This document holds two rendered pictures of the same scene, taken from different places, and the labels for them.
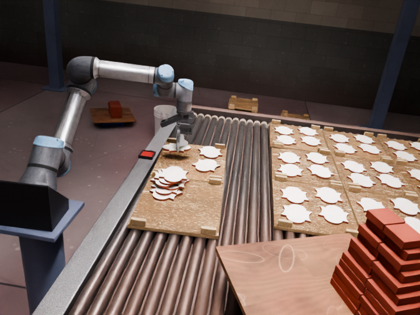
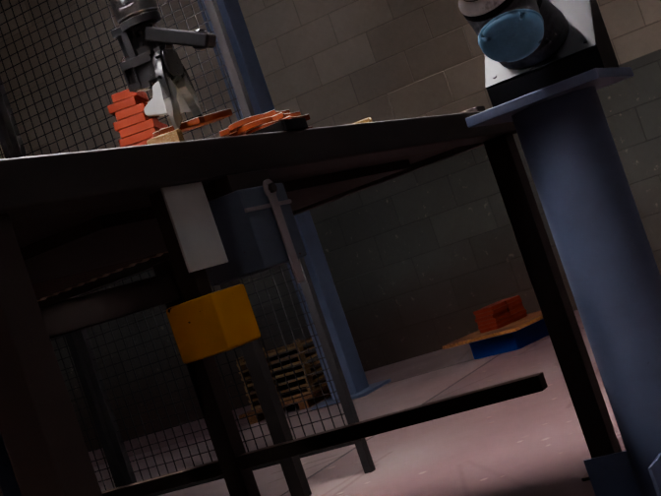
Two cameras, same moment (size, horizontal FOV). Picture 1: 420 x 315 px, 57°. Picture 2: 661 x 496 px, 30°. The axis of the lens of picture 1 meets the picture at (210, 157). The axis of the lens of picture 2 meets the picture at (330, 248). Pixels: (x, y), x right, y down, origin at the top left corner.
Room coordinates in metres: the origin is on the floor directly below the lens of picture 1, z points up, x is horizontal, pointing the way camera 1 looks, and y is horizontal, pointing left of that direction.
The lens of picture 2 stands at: (3.73, 1.14, 0.68)
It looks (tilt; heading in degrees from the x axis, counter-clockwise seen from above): 1 degrees up; 203
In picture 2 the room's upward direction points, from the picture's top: 19 degrees counter-clockwise
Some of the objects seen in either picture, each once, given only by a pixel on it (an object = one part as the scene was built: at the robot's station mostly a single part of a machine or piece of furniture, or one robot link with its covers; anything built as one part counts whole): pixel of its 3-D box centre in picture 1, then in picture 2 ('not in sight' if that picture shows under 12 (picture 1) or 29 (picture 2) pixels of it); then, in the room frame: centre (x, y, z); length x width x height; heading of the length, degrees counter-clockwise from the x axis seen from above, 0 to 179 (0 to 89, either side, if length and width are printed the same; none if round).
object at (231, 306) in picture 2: not in sight; (196, 269); (2.24, 0.32, 0.74); 0.09 x 0.08 x 0.24; 176
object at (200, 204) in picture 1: (180, 203); not in sight; (1.41, 0.10, 0.93); 0.41 x 0.35 x 0.02; 178
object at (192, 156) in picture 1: (192, 161); not in sight; (1.83, 0.09, 0.93); 0.41 x 0.35 x 0.02; 178
